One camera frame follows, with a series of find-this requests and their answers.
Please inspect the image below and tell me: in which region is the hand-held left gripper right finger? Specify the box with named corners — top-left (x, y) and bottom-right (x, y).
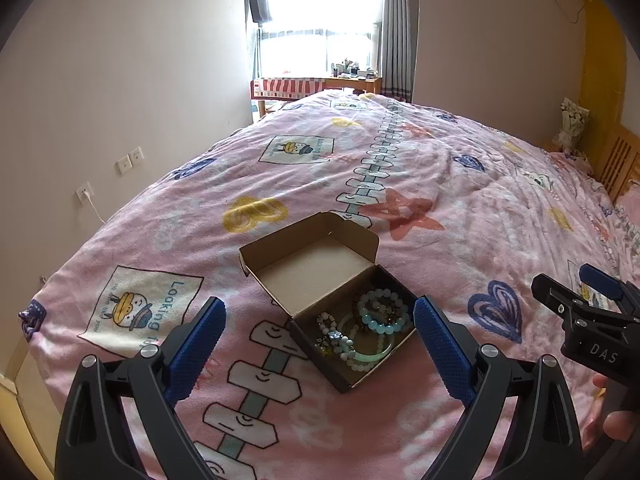
top-left (413, 295), bottom-right (586, 480)

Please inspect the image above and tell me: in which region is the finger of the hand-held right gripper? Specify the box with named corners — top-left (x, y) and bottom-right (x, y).
top-left (531, 273), bottom-right (601, 331)
top-left (579, 264), bottom-right (640, 318)

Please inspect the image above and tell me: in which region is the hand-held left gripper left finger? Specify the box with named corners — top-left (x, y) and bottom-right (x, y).
top-left (54, 296), bottom-right (227, 480)

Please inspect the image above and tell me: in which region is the light blue bead bracelet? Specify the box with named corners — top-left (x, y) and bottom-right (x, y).
top-left (357, 287), bottom-right (401, 335)

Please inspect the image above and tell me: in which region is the green jade bangle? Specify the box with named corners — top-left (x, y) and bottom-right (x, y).
top-left (350, 332), bottom-right (398, 367)

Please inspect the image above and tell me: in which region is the white bead bracelet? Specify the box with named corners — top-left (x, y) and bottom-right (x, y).
top-left (316, 311), bottom-right (362, 376)

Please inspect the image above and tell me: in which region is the black cardboard box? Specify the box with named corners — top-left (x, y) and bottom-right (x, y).
top-left (238, 211), bottom-right (418, 394)

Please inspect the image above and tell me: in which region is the person's right hand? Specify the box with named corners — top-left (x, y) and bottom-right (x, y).
top-left (592, 374), bottom-right (640, 443)

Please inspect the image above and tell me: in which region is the pink printed pillow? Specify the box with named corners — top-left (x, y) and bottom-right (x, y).
top-left (612, 180), bottom-right (640, 271)

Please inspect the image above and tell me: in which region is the wooden headboard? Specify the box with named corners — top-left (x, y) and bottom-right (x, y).
top-left (542, 120), bottom-right (640, 206)

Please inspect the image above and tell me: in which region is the pink printed blanket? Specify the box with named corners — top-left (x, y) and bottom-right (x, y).
top-left (17, 91), bottom-right (640, 480)

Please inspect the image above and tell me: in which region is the dried flower bouquet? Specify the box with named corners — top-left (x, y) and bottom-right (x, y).
top-left (552, 96), bottom-right (590, 153)

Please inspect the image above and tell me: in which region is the wooden desk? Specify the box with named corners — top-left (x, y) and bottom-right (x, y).
top-left (250, 76), bottom-right (383, 123)

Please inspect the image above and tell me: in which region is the red striped cloth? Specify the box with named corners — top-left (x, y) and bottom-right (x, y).
top-left (252, 77), bottom-right (327, 101)

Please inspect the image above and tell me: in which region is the grey curtain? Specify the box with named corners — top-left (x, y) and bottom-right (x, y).
top-left (375, 0), bottom-right (418, 104)

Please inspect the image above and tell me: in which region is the cluster of small bottles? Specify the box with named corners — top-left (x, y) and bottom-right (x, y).
top-left (330, 57), bottom-right (378, 81)

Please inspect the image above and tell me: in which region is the bright window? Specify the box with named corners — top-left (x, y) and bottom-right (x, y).
top-left (260, 0), bottom-right (386, 78)

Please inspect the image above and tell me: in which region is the white power cable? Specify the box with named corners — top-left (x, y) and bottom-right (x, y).
top-left (85, 195), bottom-right (108, 226)

